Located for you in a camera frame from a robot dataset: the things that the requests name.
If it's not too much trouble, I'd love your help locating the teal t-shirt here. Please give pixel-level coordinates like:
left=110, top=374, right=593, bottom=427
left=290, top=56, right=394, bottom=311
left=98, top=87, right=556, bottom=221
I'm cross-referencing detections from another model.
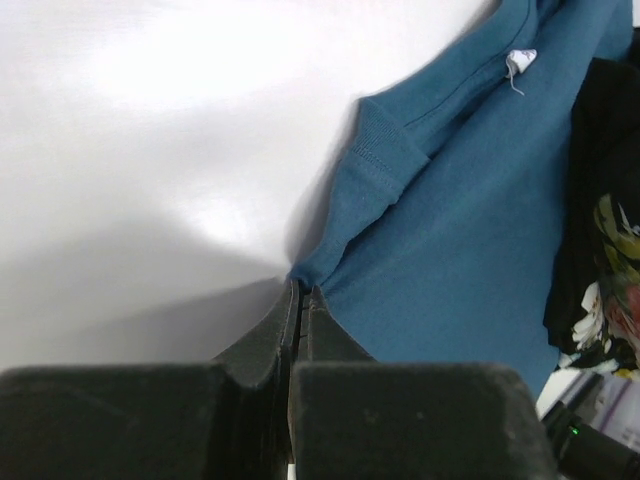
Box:
left=291, top=1, right=633, bottom=393

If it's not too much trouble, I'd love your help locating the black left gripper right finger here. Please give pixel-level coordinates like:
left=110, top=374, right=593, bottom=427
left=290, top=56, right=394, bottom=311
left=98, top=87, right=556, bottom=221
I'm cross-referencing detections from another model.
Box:
left=290, top=289, right=557, bottom=479

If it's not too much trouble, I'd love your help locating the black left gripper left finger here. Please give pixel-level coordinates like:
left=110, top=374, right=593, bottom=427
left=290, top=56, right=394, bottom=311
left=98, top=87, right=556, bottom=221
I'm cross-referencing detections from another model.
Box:
left=1, top=281, right=300, bottom=479

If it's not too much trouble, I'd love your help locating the black t-shirt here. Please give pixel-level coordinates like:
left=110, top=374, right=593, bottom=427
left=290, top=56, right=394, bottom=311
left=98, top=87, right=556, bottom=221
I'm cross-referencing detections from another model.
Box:
left=544, top=59, right=639, bottom=381

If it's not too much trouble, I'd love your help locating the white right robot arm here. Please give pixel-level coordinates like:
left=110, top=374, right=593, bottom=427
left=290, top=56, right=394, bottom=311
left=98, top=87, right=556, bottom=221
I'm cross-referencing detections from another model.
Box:
left=542, top=402, right=639, bottom=480

